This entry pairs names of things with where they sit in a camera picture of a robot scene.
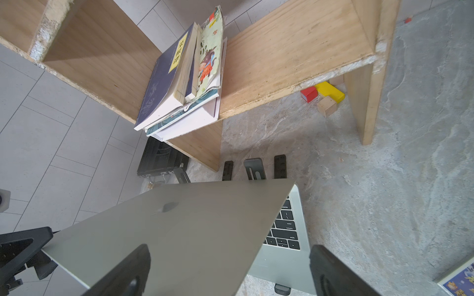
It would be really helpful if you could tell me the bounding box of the natural wooden toy block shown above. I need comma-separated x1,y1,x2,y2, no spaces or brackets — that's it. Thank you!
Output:
317,96,338,118

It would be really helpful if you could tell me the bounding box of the colourful card box near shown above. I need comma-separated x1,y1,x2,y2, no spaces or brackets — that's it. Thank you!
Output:
435,255,474,296

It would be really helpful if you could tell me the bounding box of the open black tool case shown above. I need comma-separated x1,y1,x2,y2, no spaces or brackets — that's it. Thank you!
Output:
137,137,191,189

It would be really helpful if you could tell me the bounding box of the red toy block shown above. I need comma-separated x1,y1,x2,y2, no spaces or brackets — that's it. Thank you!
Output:
300,86,318,103

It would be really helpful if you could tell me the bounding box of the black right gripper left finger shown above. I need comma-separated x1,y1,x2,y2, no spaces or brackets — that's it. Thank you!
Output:
83,244,151,296

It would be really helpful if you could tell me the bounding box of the yellow toy block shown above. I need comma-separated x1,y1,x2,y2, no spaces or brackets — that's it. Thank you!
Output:
315,81,346,104

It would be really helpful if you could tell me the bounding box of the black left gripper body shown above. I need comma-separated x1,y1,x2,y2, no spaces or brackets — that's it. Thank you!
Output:
1,227,58,296

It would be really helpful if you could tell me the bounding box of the wooden two-tier shelf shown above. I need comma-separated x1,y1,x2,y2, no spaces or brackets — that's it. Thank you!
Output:
0,0,402,172

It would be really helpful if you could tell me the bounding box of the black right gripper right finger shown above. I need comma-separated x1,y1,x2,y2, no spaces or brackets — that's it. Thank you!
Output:
309,245,381,296

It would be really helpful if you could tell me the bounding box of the black laptop stand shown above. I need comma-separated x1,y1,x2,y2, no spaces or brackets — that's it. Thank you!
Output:
222,158,291,296

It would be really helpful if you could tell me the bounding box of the dark blue book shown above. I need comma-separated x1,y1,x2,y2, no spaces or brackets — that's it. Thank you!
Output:
134,23,201,131

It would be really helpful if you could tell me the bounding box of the green illustrated children's book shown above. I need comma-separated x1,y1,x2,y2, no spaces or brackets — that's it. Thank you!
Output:
185,6,224,103

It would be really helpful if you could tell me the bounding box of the silver laptop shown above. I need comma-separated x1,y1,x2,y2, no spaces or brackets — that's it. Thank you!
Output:
44,179,316,296

